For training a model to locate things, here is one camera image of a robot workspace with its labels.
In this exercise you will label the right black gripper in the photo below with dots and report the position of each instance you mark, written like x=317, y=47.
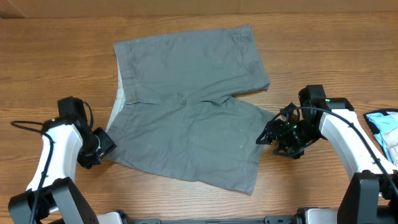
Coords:
x=275, y=131

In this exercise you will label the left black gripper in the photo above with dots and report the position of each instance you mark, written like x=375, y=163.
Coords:
x=108, y=144

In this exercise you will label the grey shorts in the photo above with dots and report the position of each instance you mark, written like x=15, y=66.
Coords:
x=177, y=112

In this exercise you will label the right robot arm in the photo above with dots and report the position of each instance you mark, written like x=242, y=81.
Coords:
x=371, y=196

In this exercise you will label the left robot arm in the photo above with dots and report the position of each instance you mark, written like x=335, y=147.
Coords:
x=68, y=140

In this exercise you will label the blue patterned cloth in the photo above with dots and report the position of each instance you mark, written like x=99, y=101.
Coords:
x=383, y=124

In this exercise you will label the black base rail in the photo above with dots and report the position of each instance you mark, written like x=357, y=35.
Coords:
x=217, y=221

